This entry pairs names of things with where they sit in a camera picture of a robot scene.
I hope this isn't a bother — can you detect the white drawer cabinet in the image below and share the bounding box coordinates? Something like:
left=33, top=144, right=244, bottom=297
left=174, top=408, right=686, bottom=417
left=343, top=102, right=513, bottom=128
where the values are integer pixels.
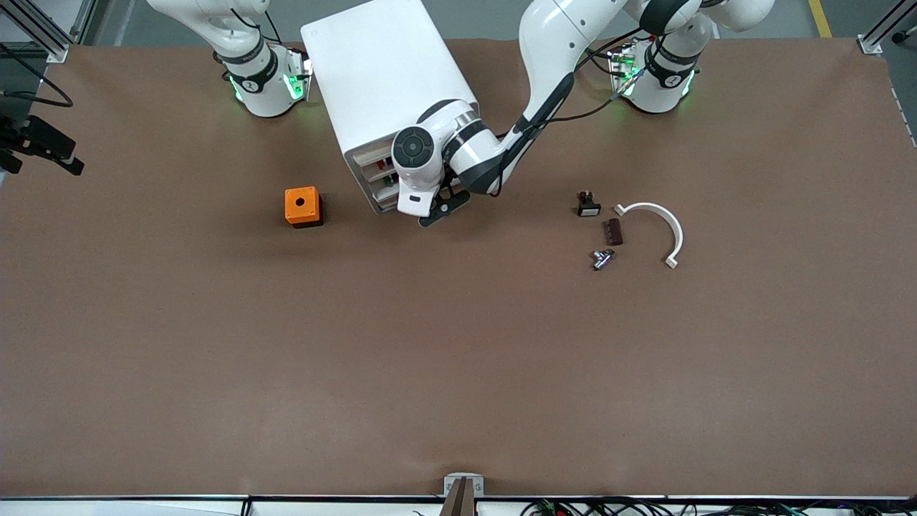
left=301, top=0, right=479, bottom=216

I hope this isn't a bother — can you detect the orange box with hole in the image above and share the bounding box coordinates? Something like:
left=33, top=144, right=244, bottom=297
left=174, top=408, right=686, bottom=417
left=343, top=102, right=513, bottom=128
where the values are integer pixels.
left=284, top=186, right=323, bottom=229

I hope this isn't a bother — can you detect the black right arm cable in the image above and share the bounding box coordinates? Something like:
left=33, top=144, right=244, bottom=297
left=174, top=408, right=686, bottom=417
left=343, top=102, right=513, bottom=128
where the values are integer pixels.
left=0, top=43, right=74, bottom=108

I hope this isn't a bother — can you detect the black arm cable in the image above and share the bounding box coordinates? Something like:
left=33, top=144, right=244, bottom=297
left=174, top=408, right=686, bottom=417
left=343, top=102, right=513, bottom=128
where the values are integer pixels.
left=501, top=29, right=649, bottom=138
left=0, top=43, right=74, bottom=108

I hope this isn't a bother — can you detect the aluminium frame profile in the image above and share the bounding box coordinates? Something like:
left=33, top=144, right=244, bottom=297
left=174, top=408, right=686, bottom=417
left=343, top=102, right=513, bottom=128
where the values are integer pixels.
left=0, top=0, right=108, bottom=64
left=858, top=0, right=917, bottom=55

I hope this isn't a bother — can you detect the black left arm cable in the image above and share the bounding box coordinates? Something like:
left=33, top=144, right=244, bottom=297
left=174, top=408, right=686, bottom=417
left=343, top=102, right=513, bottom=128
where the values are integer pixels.
left=501, top=29, right=649, bottom=138

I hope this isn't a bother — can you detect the white half-ring pipe clamp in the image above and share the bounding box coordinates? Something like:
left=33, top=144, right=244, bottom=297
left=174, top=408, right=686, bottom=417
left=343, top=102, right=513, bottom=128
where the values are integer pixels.
left=615, top=203, right=684, bottom=269

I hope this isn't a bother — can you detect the grey metal bracket with post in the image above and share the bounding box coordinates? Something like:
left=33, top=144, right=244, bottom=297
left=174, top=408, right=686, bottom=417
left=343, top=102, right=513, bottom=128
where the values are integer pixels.
left=444, top=473, right=485, bottom=516

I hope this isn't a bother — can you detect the bundle of cables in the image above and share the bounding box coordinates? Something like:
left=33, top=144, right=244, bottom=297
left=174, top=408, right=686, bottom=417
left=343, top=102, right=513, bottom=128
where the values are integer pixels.
left=519, top=497, right=917, bottom=516

